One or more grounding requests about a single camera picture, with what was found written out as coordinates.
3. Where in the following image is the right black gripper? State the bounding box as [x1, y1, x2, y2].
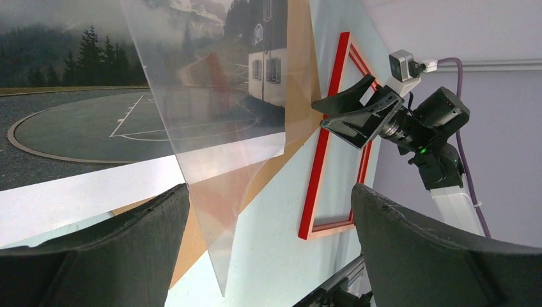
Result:
[311, 74, 424, 150]

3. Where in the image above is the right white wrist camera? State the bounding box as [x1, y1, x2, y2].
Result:
[385, 49, 438, 98]

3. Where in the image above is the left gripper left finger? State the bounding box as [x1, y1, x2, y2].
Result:
[1, 184, 190, 306]

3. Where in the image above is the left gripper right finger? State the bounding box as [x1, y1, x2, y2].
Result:
[351, 184, 541, 306]

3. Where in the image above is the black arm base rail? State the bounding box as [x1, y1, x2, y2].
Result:
[294, 253, 373, 307]

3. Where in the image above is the clear acrylic sheet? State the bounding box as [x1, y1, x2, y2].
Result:
[119, 0, 323, 297]

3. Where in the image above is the brown backing board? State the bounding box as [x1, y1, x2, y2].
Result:
[111, 0, 325, 290]

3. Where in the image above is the landscape photo print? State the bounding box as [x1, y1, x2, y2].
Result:
[1, 1, 290, 249]

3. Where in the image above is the red wooden picture frame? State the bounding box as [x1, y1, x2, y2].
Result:
[298, 31, 381, 240]

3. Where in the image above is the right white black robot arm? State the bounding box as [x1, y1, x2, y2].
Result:
[311, 74, 489, 237]

